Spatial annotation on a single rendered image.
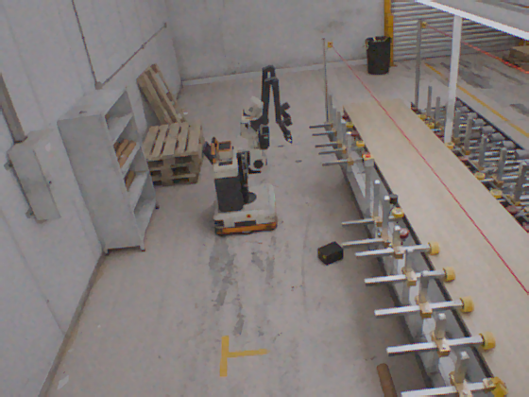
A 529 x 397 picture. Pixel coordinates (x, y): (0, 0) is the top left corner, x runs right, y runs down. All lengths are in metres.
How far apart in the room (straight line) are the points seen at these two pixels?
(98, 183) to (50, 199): 0.97
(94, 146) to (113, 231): 0.95
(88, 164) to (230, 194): 1.41
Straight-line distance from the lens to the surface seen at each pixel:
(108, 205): 4.61
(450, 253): 2.95
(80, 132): 4.32
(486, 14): 2.17
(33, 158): 3.50
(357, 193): 3.91
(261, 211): 4.55
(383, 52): 9.68
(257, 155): 4.44
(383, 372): 3.29
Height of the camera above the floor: 2.70
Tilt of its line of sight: 30 degrees down
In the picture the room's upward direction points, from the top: 8 degrees counter-clockwise
